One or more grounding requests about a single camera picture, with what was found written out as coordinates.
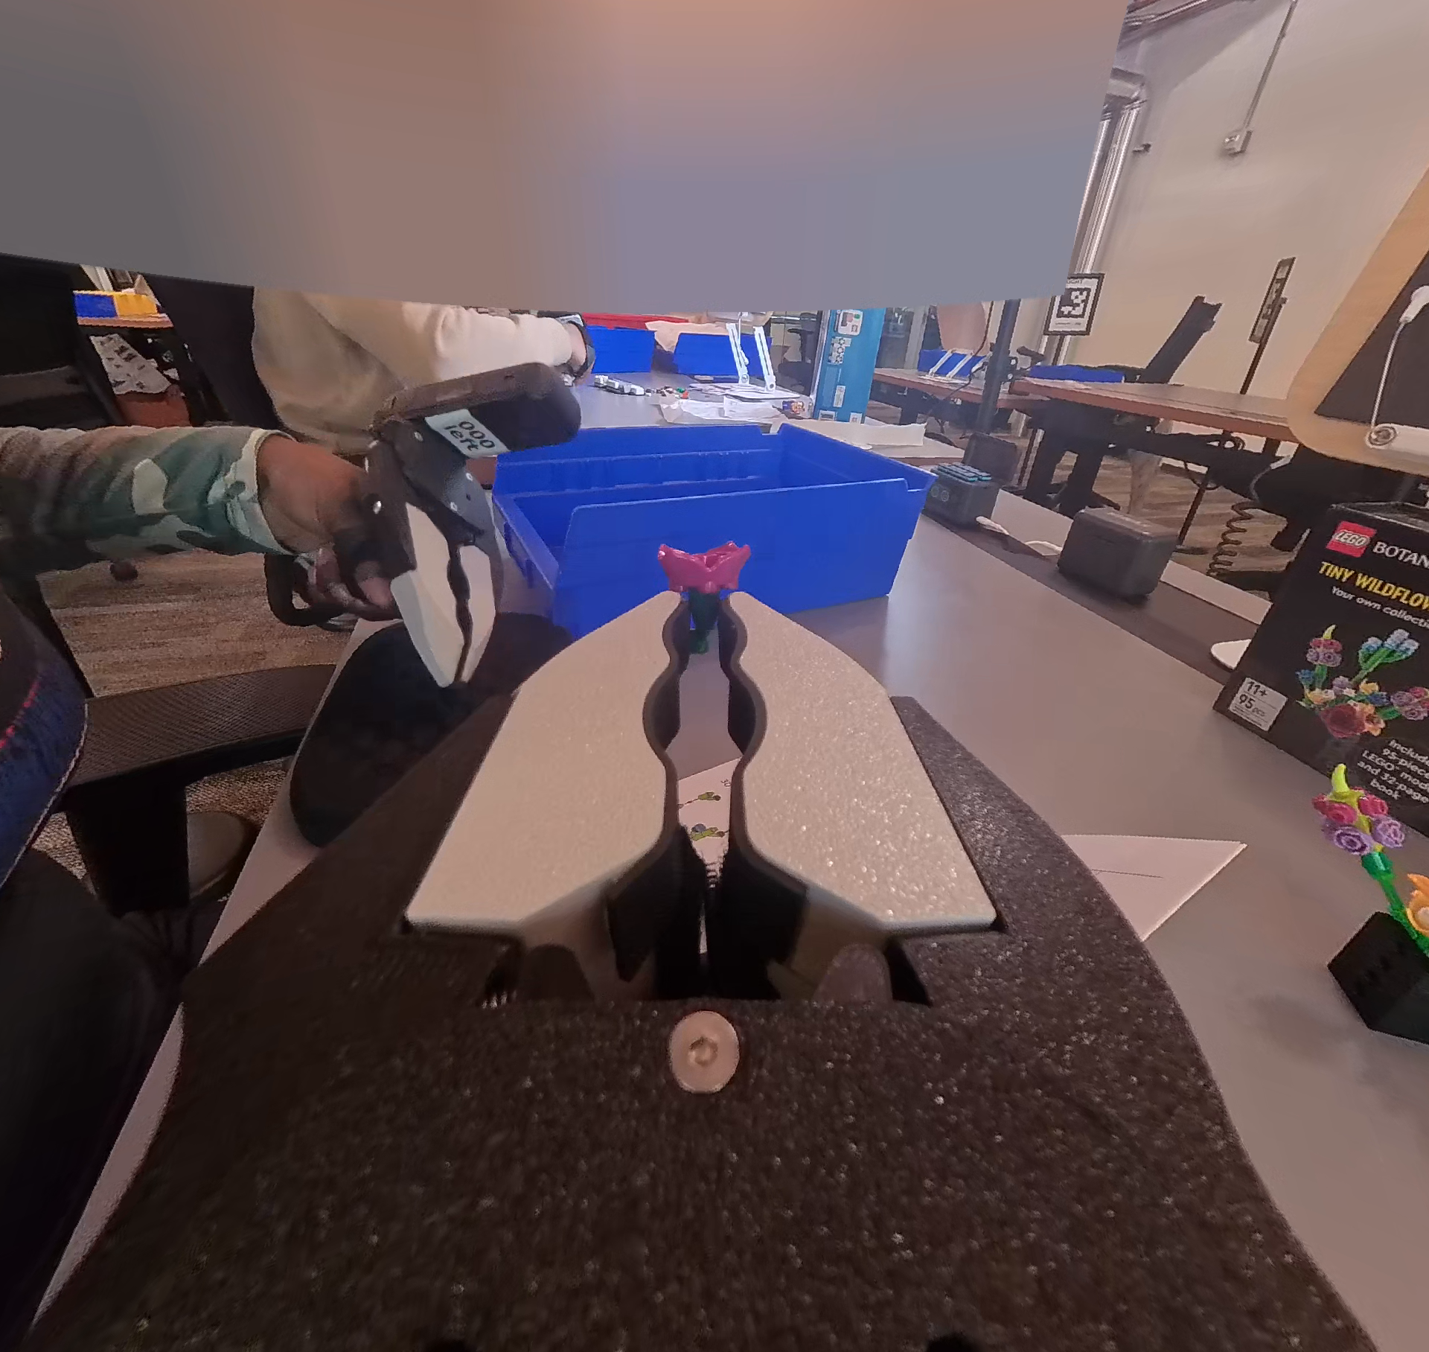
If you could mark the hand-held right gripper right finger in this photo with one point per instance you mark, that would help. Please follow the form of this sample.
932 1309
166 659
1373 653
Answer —
859 795

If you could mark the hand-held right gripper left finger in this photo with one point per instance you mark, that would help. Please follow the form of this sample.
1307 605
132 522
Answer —
559 806

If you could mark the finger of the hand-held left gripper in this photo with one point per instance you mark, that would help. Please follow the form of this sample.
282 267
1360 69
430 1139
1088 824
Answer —
430 605
481 594

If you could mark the green lego stem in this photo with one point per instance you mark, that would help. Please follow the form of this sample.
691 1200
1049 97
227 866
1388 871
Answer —
699 622

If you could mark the magenta lego flower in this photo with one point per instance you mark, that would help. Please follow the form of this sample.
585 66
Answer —
703 569

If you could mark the large blue plastic bin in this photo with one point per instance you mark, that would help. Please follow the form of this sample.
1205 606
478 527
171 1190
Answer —
738 527

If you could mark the lego flower bouquet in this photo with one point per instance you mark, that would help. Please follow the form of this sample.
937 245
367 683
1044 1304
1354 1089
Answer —
1373 862

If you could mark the person's left forearm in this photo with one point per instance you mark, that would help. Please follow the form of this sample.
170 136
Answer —
123 493

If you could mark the lego instruction booklet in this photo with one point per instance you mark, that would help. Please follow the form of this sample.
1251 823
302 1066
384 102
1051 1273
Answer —
1150 879

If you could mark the black lego set box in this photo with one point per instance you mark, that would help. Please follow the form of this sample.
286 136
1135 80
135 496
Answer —
1340 638

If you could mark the person's left hand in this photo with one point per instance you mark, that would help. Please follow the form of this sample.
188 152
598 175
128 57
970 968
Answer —
324 514

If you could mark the black rounded pad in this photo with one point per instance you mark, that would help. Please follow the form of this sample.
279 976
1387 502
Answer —
401 728

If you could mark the black seat chair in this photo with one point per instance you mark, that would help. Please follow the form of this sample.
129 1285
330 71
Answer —
179 739

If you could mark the small black device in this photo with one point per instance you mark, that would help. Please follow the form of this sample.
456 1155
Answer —
962 497

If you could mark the tall blue box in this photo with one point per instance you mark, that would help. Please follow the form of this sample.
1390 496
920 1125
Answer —
847 363

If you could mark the dark grey cube device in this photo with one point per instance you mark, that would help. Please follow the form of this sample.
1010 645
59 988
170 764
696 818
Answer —
1116 555

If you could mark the small white rounded object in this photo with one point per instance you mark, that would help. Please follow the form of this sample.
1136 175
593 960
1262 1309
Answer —
1231 653

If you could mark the wooden side desk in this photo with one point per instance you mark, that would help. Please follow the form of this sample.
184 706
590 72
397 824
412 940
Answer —
1116 396

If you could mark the black office chair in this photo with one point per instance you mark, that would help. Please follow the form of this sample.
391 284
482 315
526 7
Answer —
1161 381

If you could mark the wood edged black board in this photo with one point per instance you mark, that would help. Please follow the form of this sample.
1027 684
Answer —
1373 348

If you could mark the square wall tag sign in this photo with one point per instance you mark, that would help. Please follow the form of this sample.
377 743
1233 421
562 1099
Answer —
1074 306

